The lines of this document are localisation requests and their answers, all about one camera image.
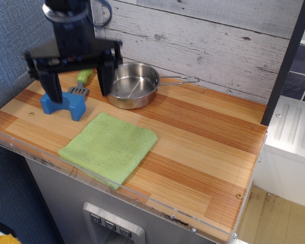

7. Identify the green cloth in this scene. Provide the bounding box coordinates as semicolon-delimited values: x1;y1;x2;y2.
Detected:
58;112;158;190

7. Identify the white ribbed drainboard unit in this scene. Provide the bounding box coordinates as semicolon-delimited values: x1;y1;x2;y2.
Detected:
265;96;305;163

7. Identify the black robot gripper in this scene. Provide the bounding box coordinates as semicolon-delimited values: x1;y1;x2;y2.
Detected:
22;15;123;104

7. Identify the yellow black object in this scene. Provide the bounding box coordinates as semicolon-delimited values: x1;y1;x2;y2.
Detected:
0;234;21;244

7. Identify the black flat cable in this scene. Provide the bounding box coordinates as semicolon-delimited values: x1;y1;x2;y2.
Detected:
90;0;114;28

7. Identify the green handled grey spatula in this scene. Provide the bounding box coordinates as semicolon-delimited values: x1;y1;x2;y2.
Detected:
68;69;93;97

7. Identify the blue arch block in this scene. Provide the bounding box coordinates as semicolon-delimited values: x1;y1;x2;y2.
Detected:
40;92;86;121

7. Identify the dark right frame post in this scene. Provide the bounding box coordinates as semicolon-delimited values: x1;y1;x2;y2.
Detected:
261;1;305;126

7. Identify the small steel pan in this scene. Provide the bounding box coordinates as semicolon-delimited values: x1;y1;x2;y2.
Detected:
108;63;200;110

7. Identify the grey toy dispenser panel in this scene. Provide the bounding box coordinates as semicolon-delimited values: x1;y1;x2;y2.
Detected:
83;202;146;243

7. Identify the clear acrylic edge guard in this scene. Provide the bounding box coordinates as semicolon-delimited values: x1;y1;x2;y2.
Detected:
0;128;269;243

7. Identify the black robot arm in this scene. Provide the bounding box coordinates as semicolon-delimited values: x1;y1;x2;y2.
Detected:
22;1;123;104

